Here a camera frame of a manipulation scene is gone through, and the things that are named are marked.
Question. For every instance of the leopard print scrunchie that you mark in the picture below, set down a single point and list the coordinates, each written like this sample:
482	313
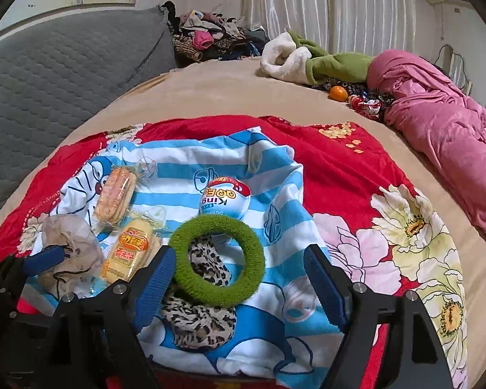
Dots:
194	324

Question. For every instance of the grey quilted headboard cover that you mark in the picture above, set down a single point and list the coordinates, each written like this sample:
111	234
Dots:
64	69

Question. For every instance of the red white candy wrapper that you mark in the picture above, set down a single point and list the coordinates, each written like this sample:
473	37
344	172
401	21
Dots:
366	105

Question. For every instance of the dark patterned cloth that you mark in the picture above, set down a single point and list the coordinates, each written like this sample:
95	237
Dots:
354	87

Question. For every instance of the white striped curtain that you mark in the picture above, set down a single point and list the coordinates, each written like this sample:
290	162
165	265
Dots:
348	8

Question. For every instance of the beige bed sheet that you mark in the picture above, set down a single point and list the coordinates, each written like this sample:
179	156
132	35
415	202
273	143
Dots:
226	89

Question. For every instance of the orange cracker packet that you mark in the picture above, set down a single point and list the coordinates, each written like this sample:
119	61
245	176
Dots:
113	194
125	251

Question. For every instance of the blue striped cartoon cloth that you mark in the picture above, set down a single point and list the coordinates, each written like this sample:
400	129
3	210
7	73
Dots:
166	162

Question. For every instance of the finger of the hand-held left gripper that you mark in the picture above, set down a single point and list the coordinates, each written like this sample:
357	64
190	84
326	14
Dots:
44	261

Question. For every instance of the blue white toy egg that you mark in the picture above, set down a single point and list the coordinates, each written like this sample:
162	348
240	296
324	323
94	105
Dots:
222	202

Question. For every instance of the pile of clothes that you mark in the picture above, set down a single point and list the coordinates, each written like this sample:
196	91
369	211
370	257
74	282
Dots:
210	36

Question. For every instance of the orange fruit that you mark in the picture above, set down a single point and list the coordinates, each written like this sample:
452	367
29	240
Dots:
338	93

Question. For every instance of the green white fleece blanket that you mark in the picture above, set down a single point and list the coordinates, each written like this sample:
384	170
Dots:
283	58

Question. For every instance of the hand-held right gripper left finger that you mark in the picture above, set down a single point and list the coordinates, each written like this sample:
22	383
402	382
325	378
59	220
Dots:
154	287

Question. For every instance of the green fuzzy scrunchie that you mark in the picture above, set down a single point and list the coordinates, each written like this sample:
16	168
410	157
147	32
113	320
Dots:
254	263

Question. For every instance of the pink quilt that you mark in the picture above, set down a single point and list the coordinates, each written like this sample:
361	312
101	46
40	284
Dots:
437	129

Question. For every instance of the red floral blanket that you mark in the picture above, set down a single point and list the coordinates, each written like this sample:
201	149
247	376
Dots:
340	170

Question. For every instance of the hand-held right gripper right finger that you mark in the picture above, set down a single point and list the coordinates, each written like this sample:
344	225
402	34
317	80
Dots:
326	287

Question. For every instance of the white air conditioner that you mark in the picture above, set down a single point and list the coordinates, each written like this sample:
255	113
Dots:
445	2

